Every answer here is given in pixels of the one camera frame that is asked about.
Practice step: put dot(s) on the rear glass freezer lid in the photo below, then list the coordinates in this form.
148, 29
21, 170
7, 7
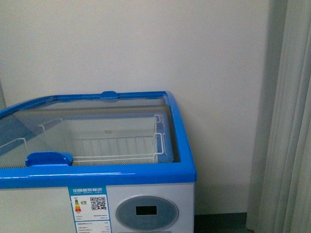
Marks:
104, 99

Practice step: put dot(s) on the grey curtain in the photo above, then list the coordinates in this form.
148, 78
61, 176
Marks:
279, 198

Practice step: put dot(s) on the white chest freezer with penguins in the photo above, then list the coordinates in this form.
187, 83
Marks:
134, 198

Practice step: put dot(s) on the white wire freezer basket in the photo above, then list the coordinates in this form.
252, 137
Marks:
101, 141

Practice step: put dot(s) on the glass sliding freezer lid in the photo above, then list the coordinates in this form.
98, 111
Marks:
53, 157

